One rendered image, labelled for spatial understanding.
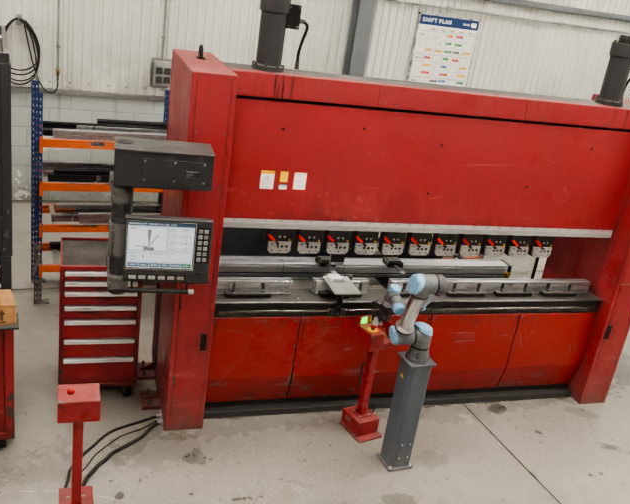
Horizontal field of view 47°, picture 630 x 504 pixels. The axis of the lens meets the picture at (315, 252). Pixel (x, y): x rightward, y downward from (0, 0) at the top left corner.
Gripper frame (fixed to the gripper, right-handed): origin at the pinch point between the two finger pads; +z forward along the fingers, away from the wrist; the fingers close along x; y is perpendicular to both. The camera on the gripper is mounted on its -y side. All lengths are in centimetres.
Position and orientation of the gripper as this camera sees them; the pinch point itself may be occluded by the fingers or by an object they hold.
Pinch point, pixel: (373, 323)
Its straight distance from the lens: 475.8
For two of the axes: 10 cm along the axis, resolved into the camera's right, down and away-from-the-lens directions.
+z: -3.1, 7.4, 6.0
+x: 8.4, -0.8, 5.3
